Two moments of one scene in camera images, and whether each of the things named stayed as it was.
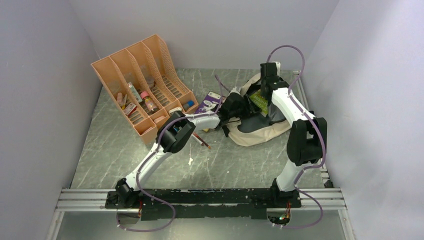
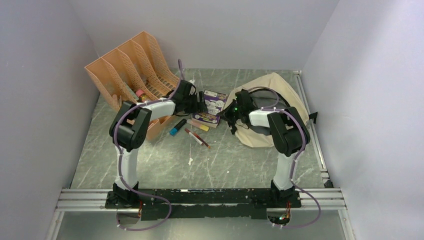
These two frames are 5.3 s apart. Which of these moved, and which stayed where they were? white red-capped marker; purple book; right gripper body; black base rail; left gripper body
Moved: purple book; right gripper body; left gripper body
Stayed: black base rail; white red-capped marker
